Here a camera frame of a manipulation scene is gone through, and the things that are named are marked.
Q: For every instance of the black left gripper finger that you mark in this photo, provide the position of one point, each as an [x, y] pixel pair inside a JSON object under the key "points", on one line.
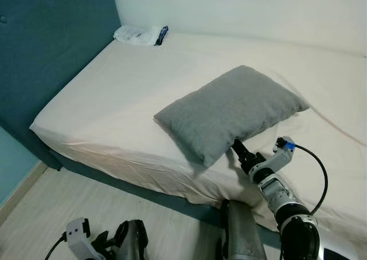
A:
{"points": [[121, 231]]}

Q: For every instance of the grey fabric pillow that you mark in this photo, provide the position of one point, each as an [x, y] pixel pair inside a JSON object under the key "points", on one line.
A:
{"points": [[226, 111]]}

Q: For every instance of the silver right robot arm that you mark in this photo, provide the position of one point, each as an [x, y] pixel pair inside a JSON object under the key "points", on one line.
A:
{"points": [[285, 205]]}

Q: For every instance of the grey left robot leg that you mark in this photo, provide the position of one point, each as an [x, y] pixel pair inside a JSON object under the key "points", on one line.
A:
{"points": [[136, 243]]}

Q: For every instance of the grey robot leg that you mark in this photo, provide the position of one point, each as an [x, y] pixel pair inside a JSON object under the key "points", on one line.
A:
{"points": [[136, 243], [241, 231]]}

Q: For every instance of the grey right robot leg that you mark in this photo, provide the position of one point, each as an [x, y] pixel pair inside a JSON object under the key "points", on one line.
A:
{"points": [[241, 231]]}

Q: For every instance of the light wooden baseboard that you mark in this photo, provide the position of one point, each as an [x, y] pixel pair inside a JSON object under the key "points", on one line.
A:
{"points": [[23, 191]]}

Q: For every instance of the white sheeted bed mattress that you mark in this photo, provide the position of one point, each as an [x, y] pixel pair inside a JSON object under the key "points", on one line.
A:
{"points": [[132, 94]]}

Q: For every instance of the clear plastic wipes packet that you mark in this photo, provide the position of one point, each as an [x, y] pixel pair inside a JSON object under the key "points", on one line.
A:
{"points": [[136, 35]]}

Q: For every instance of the teal padded headboard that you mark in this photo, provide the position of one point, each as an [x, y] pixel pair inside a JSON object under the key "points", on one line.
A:
{"points": [[51, 59]]}

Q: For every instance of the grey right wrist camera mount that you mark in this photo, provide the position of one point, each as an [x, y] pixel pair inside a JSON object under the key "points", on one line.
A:
{"points": [[281, 157]]}

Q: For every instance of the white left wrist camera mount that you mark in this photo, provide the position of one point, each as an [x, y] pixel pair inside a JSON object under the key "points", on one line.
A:
{"points": [[77, 232]]}

